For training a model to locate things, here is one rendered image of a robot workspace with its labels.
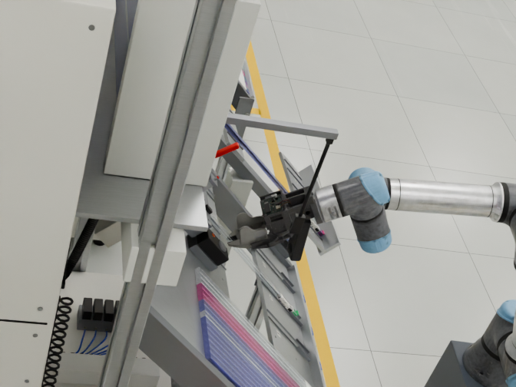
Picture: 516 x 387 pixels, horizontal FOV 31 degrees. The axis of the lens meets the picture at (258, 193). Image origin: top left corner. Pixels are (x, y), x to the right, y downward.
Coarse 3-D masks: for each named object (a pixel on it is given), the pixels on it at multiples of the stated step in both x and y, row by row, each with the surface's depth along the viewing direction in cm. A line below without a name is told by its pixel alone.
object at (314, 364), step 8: (288, 272) 237; (296, 272) 236; (296, 280) 234; (296, 288) 232; (296, 296) 230; (296, 304) 228; (304, 304) 227; (304, 312) 225; (304, 320) 223; (304, 328) 222; (304, 336) 220; (312, 336) 219; (304, 344) 218; (312, 344) 217; (312, 352) 216; (312, 360) 214; (312, 368) 213; (320, 368) 212; (312, 376) 211; (320, 376) 210; (320, 384) 208
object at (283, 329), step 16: (256, 256) 218; (272, 256) 231; (272, 272) 224; (288, 288) 230; (272, 304) 211; (272, 320) 204; (288, 320) 216; (272, 336) 199; (288, 336) 210; (288, 352) 204; (304, 352) 212; (304, 368) 209
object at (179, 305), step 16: (208, 192) 208; (192, 256) 178; (192, 272) 174; (208, 272) 182; (224, 272) 191; (160, 288) 156; (176, 288) 162; (192, 288) 170; (224, 288) 186; (160, 304) 153; (176, 304) 159; (192, 304) 166; (176, 320) 155; (192, 320) 162; (192, 336) 158
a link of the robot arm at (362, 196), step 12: (348, 180) 199; (360, 180) 197; (372, 180) 197; (384, 180) 197; (336, 192) 197; (348, 192) 197; (360, 192) 196; (372, 192) 196; (384, 192) 196; (348, 204) 197; (360, 204) 197; (372, 204) 198; (360, 216) 199; (372, 216) 199
